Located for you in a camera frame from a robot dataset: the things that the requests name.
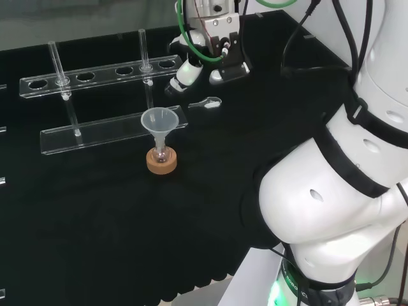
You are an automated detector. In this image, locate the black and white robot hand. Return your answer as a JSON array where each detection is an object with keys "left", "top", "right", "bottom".
[{"left": 164, "top": 14, "right": 251, "bottom": 96}]

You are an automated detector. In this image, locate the clear acrylic funnel stand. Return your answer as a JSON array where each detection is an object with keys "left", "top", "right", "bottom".
[{"left": 18, "top": 28, "right": 187, "bottom": 156}]

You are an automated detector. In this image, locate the clear plastic funnel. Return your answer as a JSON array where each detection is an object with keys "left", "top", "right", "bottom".
[{"left": 140, "top": 107, "right": 180, "bottom": 150}]

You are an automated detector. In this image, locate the green cable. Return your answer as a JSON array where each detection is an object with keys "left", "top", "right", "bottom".
[{"left": 176, "top": 0, "right": 307, "bottom": 63}]

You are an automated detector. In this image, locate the black bench cloth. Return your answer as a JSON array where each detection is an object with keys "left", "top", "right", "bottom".
[{"left": 0, "top": 9, "right": 353, "bottom": 303}]

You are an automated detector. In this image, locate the small round-bottom glass flask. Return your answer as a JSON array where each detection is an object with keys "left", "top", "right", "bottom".
[{"left": 151, "top": 140, "right": 170, "bottom": 165}]

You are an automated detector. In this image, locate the black base cable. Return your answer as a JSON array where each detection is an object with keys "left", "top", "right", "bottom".
[{"left": 354, "top": 183, "right": 408, "bottom": 291}]

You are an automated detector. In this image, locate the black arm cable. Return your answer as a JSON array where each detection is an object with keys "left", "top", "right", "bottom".
[{"left": 279, "top": 0, "right": 360, "bottom": 79}]

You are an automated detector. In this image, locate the cork ring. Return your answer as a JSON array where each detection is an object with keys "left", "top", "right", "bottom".
[{"left": 146, "top": 147, "right": 178, "bottom": 175}]

